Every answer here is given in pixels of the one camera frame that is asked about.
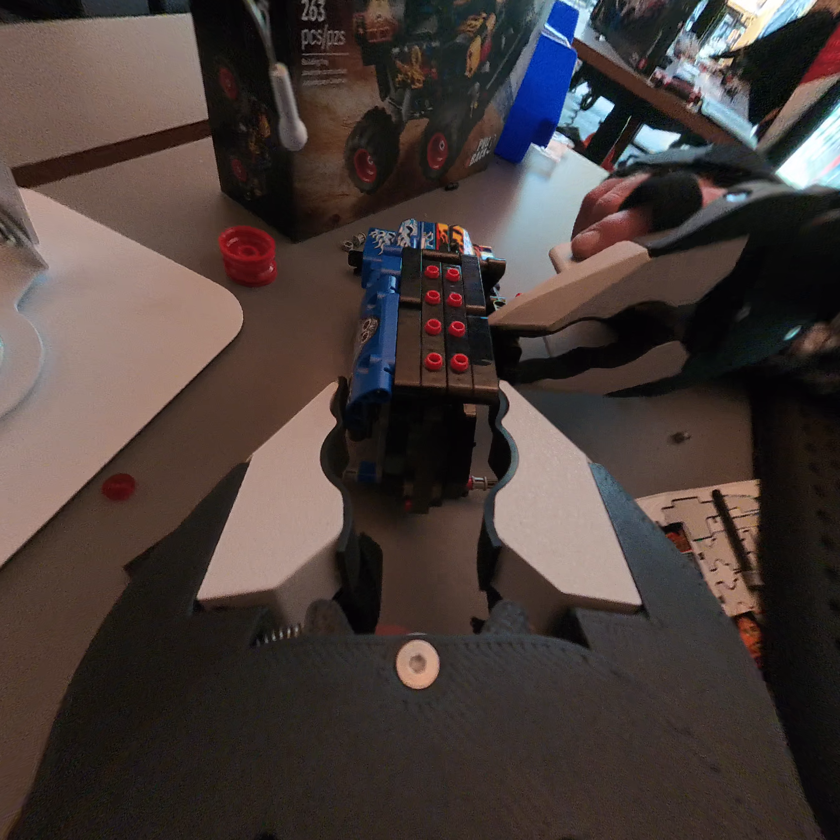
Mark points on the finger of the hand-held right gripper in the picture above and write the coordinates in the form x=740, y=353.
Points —
x=623, y=282
x=623, y=367

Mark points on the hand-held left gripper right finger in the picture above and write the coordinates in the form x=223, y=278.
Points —
x=564, y=525

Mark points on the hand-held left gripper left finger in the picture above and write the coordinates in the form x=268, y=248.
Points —
x=275, y=525

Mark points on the brick-built toy truck model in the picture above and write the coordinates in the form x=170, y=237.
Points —
x=433, y=308

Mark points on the person's right hand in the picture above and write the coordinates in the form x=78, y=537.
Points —
x=604, y=210

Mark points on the sticker sheet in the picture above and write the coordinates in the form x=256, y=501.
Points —
x=689, y=525

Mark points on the red round stud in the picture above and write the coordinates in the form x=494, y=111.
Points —
x=119, y=487

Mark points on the black axle rod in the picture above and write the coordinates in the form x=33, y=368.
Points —
x=735, y=538

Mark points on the wooden table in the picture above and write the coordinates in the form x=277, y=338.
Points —
x=656, y=98

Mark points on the black red gaming chair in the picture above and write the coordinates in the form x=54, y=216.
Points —
x=774, y=59

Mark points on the blue storage bin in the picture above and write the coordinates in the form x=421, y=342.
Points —
x=531, y=98

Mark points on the white book stand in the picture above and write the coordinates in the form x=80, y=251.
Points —
x=131, y=361

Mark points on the black toy set box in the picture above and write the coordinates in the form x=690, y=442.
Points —
x=630, y=33

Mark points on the black perforated chair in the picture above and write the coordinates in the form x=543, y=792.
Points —
x=807, y=590

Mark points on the red toy wheel rim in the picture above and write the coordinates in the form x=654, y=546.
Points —
x=248, y=256

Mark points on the toy truck set box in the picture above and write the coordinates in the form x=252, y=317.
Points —
x=315, y=184

